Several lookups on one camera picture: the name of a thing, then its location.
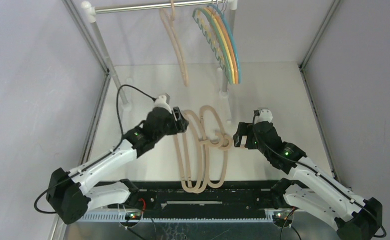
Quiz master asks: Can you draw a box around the green wire hanger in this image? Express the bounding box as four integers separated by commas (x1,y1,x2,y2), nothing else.
192,7,235,84

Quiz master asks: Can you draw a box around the yellow wire hanger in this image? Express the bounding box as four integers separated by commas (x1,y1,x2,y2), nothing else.
198,0,236,85

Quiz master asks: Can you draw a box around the orange wire hanger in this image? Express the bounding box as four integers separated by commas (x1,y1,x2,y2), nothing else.
203,0,239,85

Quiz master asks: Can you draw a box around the blue wire hanger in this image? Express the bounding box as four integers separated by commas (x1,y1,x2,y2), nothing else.
206,4,241,85

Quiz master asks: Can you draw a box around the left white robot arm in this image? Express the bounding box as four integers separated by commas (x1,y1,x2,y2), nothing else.
46,106,189,225

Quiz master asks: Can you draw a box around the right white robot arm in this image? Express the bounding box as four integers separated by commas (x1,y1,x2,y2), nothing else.
233,121,383,240

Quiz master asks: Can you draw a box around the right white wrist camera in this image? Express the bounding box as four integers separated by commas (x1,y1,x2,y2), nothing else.
253,107,273,124

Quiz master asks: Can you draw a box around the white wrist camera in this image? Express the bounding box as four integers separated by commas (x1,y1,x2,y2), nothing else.
253,107,273,124
154,93,172,113

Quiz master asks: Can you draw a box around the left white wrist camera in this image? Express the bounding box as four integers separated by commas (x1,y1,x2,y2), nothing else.
154,93,172,113

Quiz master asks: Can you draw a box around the left black camera cable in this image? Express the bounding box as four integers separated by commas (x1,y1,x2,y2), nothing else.
33,84,158,215

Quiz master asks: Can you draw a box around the black camera cable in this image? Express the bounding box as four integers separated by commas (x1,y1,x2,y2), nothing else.
33,84,158,215
251,110,388,239

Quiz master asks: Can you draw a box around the right black camera cable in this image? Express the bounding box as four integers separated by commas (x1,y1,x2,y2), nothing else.
251,110,388,239

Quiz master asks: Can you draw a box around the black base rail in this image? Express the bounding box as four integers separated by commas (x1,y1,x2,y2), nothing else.
80,180,291,223

